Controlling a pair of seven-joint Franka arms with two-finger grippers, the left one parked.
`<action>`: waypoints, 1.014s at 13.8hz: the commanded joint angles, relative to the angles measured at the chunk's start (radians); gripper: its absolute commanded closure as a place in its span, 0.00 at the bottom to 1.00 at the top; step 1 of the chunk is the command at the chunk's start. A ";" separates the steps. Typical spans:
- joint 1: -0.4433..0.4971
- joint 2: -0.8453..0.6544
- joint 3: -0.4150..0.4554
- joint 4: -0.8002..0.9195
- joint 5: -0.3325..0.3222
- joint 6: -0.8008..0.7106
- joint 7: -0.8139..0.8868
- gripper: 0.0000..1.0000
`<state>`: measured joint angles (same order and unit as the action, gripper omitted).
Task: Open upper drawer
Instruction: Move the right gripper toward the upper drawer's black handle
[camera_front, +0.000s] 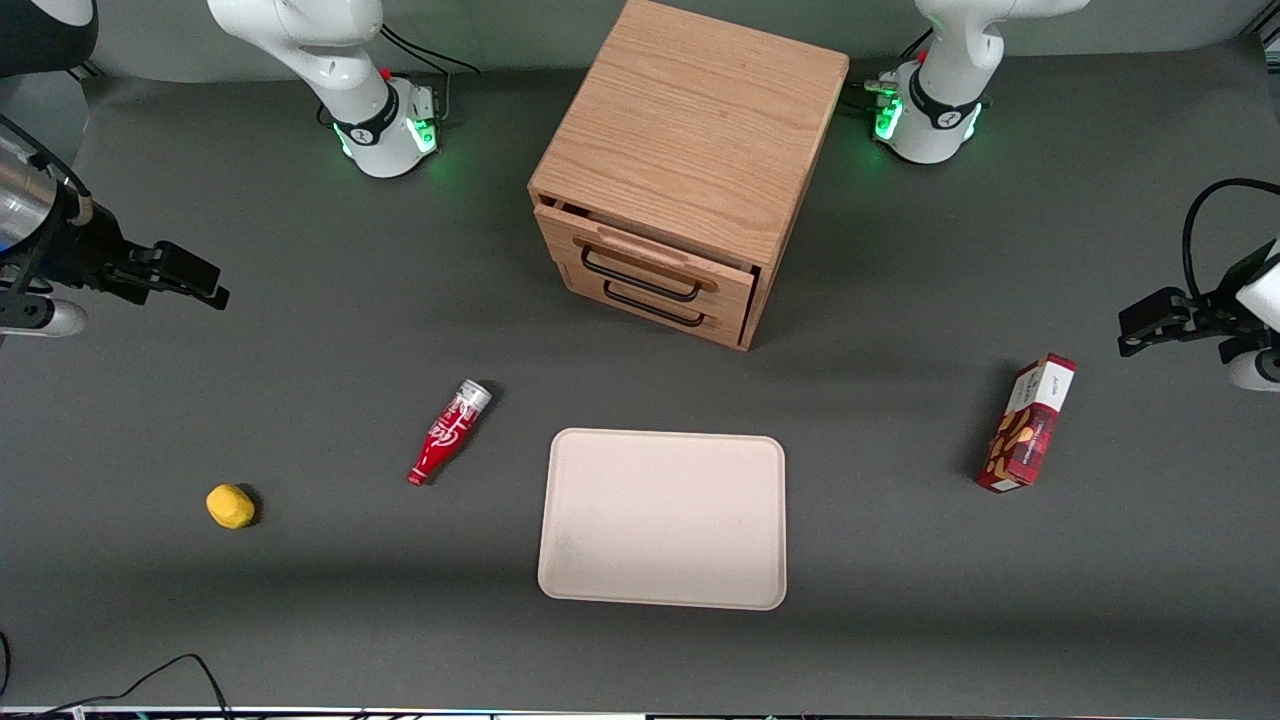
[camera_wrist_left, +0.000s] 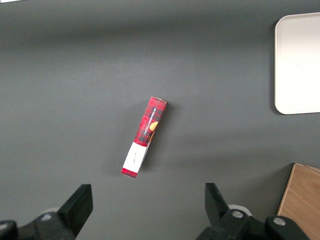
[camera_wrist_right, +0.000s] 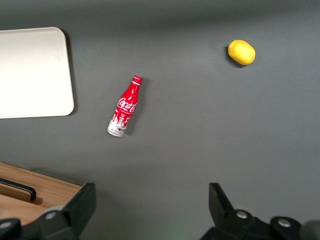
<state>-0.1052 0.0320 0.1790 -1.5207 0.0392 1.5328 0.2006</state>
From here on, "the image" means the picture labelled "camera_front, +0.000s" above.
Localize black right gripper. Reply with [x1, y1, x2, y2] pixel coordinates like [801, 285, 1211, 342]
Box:
[52, 205, 231, 310]

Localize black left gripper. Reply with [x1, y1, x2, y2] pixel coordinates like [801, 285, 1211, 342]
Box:
[1118, 240, 1280, 359]

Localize wooden drawer with grip lip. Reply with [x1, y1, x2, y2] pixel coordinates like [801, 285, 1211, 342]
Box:
[535, 198, 759, 317]

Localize black metal drawer handle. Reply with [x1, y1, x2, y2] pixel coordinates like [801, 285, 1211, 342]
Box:
[602, 281, 707, 329]
[581, 246, 705, 304]

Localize plain wooden drawer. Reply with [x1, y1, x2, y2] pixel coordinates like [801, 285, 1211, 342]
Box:
[548, 250, 752, 352]

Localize wooden drawer cabinet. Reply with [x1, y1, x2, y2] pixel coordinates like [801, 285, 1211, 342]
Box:
[528, 0, 851, 353]

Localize red cookie box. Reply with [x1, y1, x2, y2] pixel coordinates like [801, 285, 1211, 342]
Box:
[976, 353, 1078, 494]

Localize yellow lemon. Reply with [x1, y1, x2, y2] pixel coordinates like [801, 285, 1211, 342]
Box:
[206, 484, 257, 530]

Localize red soda bottle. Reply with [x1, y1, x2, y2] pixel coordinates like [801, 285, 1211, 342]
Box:
[407, 380, 493, 488]

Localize beige rectangular tray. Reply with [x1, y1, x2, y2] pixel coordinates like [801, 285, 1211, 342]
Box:
[537, 428, 788, 611]

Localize black cable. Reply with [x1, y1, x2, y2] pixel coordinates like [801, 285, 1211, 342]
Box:
[0, 654, 236, 720]
[850, 28, 937, 113]
[1182, 178, 1280, 303]
[378, 22, 482, 127]
[0, 114, 95, 226]

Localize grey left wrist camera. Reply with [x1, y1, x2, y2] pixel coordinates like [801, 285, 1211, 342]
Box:
[1225, 345, 1280, 393]

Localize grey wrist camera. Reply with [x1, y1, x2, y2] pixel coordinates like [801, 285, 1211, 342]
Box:
[1225, 345, 1280, 393]
[0, 296, 90, 340]

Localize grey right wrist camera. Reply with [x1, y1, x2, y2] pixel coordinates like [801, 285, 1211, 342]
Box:
[0, 296, 90, 340]

